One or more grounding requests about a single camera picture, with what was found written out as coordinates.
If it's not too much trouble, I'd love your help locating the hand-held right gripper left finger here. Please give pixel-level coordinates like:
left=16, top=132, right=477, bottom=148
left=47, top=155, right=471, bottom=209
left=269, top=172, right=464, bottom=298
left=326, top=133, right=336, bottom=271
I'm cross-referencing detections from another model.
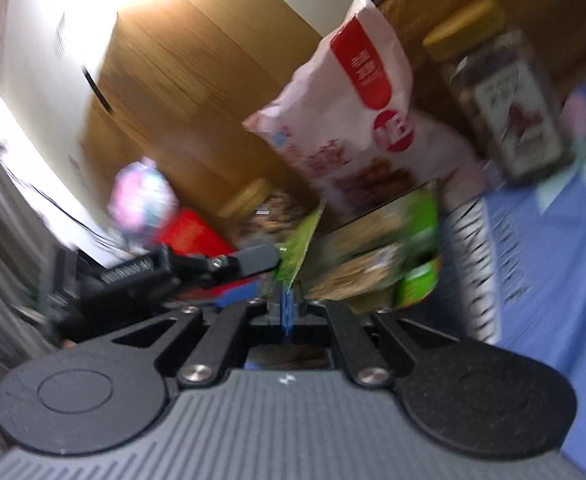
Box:
left=112, top=284, right=294, bottom=388

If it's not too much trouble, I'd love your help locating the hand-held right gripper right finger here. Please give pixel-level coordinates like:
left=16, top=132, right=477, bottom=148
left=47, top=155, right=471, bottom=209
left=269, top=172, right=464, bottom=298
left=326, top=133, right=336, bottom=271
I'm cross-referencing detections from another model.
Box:
left=293, top=285, right=456, bottom=388

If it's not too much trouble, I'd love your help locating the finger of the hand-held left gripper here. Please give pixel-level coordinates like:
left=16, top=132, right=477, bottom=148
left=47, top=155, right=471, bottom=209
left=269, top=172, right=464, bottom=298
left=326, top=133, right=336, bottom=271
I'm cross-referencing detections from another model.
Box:
left=165, top=243, right=280, bottom=288

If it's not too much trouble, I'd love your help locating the dark green pictured snack packet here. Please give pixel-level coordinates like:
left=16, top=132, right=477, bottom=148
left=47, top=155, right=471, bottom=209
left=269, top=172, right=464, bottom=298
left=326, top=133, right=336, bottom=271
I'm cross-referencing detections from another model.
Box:
left=272, top=182, right=442, bottom=313

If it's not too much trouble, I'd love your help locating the short labelled nut jar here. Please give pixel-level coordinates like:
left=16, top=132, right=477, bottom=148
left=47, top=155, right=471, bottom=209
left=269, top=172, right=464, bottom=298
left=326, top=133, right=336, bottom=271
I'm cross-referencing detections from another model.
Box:
left=217, top=176, right=326, bottom=253

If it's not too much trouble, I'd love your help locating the red box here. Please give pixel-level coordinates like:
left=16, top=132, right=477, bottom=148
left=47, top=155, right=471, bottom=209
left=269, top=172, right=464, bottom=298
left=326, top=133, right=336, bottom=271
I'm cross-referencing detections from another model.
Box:
left=157, top=209, right=238, bottom=263

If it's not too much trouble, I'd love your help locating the pink patterned soft item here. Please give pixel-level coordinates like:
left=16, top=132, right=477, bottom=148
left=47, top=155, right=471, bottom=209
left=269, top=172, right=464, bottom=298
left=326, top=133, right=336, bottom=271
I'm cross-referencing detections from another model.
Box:
left=109, top=156, right=180, bottom=243

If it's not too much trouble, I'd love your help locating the black printed box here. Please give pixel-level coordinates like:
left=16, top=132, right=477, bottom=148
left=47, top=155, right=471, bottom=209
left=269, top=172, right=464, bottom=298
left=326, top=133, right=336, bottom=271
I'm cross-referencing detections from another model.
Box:
left=440, top=192, right=506, bottom=347

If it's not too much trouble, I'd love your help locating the white and red snack bag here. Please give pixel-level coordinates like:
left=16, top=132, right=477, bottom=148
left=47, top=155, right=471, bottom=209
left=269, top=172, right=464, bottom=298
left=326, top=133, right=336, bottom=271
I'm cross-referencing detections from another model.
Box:
left=242, top=0, right=481, bottom=228

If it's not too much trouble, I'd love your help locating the wooden headboard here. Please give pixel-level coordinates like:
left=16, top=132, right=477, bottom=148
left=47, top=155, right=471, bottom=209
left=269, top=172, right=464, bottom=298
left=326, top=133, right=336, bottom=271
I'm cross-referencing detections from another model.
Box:
left=70, top=0, right=586, bottom=241

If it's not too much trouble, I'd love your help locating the blue printed blanket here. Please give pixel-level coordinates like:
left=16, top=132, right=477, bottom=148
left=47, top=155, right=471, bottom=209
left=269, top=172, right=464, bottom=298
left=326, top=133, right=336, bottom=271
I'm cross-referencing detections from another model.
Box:
left=473, top=57, right=586, bottom=480

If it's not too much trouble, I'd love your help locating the tall labelled nut jar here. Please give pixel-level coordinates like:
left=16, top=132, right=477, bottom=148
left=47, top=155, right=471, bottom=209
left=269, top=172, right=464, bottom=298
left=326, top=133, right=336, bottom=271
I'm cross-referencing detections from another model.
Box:
left=422, top=0, right=576, bottom=188

